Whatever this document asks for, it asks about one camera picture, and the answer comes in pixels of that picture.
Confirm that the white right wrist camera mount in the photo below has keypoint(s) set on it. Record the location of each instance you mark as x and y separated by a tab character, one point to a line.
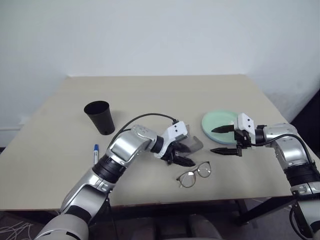
246	122

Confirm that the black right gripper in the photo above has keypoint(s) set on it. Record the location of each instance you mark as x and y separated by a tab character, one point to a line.
242	140

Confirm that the thin round frame glasses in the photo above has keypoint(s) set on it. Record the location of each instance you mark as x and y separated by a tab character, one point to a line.
205	170

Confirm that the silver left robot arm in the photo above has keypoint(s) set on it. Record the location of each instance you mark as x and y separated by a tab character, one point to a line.
125	147

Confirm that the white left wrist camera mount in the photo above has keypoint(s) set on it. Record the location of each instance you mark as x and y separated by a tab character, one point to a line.
175	130

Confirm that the grey glasses case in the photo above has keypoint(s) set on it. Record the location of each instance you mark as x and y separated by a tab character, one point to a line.
195	145

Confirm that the white blue marker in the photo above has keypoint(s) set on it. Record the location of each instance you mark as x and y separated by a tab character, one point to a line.
95	155

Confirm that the mint green round plate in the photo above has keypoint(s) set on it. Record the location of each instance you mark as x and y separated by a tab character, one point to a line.
215	120

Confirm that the black plastic cup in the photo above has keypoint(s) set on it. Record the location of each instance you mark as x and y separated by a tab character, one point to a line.
102	122

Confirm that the black table frame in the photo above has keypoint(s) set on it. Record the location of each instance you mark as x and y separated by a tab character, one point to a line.
265	207

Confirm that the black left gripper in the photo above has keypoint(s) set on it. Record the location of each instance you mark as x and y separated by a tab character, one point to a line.
171	153

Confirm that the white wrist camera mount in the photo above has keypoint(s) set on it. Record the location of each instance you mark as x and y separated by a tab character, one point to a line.
175	130
246	122

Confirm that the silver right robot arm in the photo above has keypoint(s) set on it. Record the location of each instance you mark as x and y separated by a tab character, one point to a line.
287	152

